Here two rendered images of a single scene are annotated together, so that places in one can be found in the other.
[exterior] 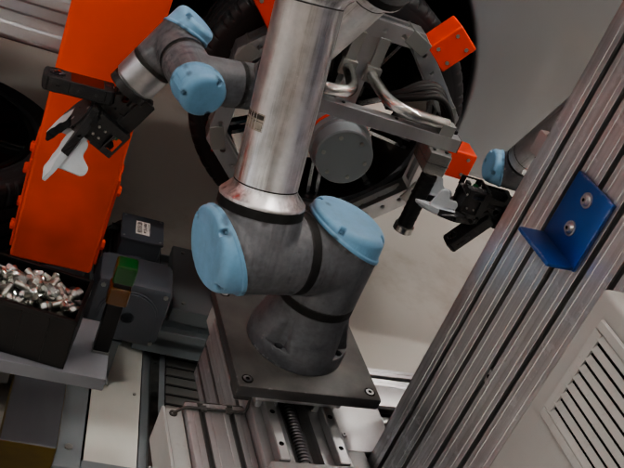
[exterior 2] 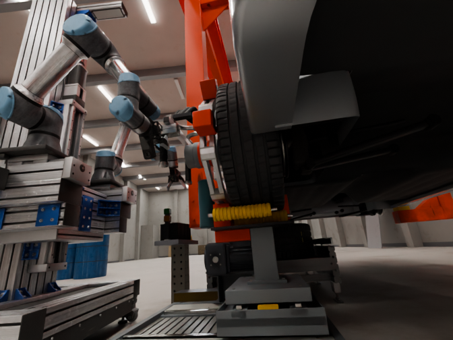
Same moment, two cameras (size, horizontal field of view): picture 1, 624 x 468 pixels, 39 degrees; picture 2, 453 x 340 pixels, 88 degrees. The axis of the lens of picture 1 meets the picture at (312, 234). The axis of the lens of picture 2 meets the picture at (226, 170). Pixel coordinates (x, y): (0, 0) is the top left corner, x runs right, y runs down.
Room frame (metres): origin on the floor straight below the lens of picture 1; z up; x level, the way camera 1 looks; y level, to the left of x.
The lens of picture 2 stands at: (2.49, -0.93, 0.37)
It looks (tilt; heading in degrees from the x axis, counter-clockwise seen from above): 18 degrees up; 119
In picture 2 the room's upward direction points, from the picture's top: 4 degrees counter-clockwise
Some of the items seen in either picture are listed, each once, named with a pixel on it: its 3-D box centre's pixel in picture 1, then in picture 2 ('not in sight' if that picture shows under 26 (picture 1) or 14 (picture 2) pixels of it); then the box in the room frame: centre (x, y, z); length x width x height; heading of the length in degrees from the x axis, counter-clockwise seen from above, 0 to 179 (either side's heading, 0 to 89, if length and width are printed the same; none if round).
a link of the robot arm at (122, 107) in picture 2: not in sight; (127, 112); (1.85, -0.46, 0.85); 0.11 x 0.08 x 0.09; 109
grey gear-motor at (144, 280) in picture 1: (124, 286); (243, 268); (1.83, 0.38, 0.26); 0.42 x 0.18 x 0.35; 19
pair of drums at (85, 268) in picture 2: not in sight; (80, 254); (-3.11, 2.28, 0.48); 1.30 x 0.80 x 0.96; 23
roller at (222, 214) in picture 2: not in sight; (241, 212); (2.05, -0.02, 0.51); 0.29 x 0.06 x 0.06; 19
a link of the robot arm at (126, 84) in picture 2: not in sight; (131, 92); (1.85, -0.44, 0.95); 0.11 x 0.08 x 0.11; 107
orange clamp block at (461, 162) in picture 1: (451, 157); (204, 123); (2.03, -0.24, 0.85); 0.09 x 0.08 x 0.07; 109
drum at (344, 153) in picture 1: (336, 136); (206, 154); (1.85, 0.04, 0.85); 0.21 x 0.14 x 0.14; 19
